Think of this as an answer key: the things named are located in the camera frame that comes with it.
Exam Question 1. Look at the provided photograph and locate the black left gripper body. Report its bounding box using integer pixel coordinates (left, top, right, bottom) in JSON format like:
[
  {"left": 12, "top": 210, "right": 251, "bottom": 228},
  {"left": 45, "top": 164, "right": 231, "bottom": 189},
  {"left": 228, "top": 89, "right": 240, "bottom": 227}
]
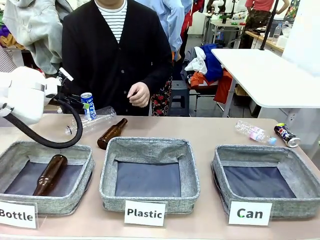
[{"left": 56, "top": 83, "right": 82, "bottom": 106}]

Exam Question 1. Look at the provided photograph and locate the blue Sweat drink can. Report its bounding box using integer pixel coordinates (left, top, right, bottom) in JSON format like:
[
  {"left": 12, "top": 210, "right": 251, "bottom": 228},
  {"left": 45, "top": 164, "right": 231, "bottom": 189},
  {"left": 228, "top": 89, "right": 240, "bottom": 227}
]
[{"left": 80, "top": 92, "right": 97, "bottom": 121}]

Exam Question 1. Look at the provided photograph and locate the large clear plastic bottle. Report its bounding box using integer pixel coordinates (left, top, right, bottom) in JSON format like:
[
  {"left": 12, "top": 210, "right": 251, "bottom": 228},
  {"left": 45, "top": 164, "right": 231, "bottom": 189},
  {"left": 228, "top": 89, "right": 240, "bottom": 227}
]
[{"left": 65, "top": 105, "right": 117, "bottom": 136}]

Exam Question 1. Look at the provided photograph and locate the brown glass bottle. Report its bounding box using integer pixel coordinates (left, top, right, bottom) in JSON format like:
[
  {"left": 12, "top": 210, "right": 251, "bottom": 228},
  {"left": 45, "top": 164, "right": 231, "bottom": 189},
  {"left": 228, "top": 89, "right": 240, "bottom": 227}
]
[
  {"left": 32, "top": 154, "right": 68, "bottom": 197},
  {"left": 96, "top": 118, "right": 128, "bottom": 150}
]

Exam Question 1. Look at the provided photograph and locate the small crushed pink-label bottle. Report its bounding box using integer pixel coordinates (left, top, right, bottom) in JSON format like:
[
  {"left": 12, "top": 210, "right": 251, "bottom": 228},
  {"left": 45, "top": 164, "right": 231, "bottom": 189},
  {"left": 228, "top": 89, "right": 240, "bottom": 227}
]
[{"left": 234, "top": 120, "right": 278, "bottom": 146}]

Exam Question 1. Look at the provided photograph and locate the dark Pepsi can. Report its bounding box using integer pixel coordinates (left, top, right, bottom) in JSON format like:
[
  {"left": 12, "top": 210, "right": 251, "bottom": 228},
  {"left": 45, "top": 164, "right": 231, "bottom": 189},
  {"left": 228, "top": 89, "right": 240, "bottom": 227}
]
[{"left": 273, "top": 122, "right": 301, "bottom": 148}]

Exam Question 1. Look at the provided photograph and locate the grey fabric basket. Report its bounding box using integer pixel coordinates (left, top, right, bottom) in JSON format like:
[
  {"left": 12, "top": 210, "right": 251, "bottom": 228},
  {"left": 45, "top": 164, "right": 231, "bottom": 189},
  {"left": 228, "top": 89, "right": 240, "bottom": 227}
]
[
  {"left": 0, "top": 140, "right": 96, "bottom": 216},
  {"left": 211, "top": 144, "right": 320, "bottom": 220},
  {"left": 99, "top": 136, "right": 201, "bottom": 215}
]

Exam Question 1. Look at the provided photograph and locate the white Can label sign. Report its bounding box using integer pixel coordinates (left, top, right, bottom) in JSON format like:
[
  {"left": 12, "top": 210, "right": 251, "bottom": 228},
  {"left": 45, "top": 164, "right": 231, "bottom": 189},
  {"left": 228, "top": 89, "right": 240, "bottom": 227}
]
[{"left": 227, "top": 200, "right": 273, "bottom": 226}]

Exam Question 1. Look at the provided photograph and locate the person's left hand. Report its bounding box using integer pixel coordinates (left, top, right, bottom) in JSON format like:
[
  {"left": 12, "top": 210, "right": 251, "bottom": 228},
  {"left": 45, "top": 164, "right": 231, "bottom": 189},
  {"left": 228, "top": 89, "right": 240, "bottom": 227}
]
[{"left": 126, "top": 81, "right": 151, "bottom": 108}]

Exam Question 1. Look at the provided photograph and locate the person in black cardigan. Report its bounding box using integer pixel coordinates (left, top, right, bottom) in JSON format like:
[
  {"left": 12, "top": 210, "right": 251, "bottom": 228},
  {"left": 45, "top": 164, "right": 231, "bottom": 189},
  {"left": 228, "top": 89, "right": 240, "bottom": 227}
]
[{"left": 61, "top": 0, "right": 173, "bottom": 117}]

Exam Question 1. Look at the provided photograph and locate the checked cloth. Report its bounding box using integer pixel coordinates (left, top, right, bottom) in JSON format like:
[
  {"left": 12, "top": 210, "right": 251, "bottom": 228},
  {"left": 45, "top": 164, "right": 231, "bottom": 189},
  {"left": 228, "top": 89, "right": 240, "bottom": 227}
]
[{"left": 0, "top": 46, "right": 18, "bottom": 74}]

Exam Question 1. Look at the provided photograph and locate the red black floral cloth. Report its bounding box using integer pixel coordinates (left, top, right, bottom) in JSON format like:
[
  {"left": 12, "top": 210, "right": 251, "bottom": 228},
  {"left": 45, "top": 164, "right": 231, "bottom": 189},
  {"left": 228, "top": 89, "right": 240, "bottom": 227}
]
[{"left": 150, "top": 74, "right": 174, "bottom": 117}]

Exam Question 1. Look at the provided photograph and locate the grey plastic stool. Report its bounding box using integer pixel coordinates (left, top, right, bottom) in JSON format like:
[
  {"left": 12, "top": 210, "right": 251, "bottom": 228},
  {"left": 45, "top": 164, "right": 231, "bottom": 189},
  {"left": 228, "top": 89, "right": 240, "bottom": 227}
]
[{"left": 169, "top": 80, "right": 191, "bottom": 118}]

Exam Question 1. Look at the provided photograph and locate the hanging light blue shirt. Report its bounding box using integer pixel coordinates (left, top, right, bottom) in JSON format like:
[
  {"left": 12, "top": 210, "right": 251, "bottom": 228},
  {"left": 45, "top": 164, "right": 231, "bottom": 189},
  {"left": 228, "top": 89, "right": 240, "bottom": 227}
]
[{"left": 139, "top": 0, "right": 185, "bottom": 61}]

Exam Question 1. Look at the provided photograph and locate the white Plastic label sign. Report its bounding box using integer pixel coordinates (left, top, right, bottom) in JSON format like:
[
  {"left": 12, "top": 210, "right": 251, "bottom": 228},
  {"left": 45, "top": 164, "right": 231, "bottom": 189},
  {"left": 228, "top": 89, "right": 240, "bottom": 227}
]
[{"left": 124, "top": 199, "right": 167, "bottom": 227}]

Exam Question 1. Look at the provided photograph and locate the white Bottle label sign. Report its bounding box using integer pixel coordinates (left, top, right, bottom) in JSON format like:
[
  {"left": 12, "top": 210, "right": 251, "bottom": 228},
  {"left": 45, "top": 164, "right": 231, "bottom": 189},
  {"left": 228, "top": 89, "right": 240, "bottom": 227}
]
[{"left": 0, "top": 200, "right": 38, "bottom": 229}]

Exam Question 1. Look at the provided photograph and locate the pile of colourful clothes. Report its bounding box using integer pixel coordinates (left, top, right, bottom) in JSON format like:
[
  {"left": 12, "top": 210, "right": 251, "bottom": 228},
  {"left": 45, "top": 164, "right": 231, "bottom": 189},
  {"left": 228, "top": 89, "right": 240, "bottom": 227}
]
[{"left": 180, "top": 43, "right": 233, "bottom": 105}]

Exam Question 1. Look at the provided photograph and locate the white side table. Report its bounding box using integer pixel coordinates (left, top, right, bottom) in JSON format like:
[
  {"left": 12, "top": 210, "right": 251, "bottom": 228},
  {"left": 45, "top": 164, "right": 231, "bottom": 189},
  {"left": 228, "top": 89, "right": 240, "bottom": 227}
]
[{"left": 211, "top": 48, "right": 320, "bottom": 118}]

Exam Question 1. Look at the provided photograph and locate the person in camouflage trousers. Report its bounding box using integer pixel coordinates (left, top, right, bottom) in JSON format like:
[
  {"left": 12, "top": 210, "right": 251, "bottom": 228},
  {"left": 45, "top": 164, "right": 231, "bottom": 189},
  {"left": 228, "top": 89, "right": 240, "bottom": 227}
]
[{"left": 238, "top": 0, "right": 275, "bottom": 50}]

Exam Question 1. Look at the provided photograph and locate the black stand pole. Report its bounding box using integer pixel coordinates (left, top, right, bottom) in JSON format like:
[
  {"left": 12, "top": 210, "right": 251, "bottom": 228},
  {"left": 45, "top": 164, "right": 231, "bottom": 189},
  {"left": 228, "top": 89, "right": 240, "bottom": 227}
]
[{"left": 259, "top": 0, "right": 280, "bottom": 51}]

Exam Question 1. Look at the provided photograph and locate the clear water bottle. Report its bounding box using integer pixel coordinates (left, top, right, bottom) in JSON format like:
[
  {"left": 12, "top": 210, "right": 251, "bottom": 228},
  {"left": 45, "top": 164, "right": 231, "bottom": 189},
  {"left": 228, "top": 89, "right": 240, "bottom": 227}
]
[{"left": 273, "top": 24, "right": 283, "bottom": 41}]

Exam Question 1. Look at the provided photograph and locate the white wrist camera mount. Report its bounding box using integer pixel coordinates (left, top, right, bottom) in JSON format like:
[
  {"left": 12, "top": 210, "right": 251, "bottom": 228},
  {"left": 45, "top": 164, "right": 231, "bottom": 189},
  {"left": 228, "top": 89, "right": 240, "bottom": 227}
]
[{"left": 58, "top": 67, "right": 75, "bottom": 82}]

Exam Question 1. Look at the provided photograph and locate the black robot cable hose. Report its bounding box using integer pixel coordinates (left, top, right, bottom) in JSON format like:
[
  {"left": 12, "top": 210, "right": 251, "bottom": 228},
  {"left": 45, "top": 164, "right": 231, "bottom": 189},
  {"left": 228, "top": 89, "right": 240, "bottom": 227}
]
[{"left": 2, "top": 98, "right": 84, "bottom": 149}]

